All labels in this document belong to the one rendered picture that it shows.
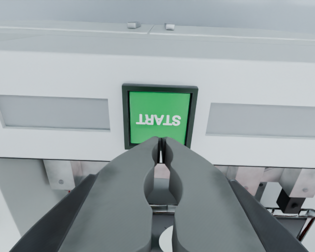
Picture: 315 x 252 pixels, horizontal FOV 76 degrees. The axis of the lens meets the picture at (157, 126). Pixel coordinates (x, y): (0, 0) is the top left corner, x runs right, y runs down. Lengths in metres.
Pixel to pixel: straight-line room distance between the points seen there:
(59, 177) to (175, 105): 0.19
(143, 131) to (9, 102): 0.11
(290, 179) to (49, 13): 1.16
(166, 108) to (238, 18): 1.04
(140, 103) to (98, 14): 1.01
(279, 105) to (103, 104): 0.14
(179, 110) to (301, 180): 0.22
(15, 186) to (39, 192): 0.05
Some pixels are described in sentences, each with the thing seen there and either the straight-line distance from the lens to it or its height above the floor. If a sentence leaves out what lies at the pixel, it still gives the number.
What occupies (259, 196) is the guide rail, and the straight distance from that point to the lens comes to 0.42.
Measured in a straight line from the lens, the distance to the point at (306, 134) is 0.22.
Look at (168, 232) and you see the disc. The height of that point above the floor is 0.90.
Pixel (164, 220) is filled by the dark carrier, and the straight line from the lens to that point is 0.34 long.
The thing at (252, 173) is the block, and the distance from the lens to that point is 0.29.
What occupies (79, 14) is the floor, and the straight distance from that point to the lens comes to 1.17.
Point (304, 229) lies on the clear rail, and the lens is 0.42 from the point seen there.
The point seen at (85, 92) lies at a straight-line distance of 0.17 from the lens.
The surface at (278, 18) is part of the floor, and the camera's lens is 1.25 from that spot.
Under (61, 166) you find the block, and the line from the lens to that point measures 0.29.
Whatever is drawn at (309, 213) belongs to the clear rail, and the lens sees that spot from 0.40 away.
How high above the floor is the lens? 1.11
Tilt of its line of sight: 62 degrees down
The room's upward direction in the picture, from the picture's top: 179 degrees counter-clockwise
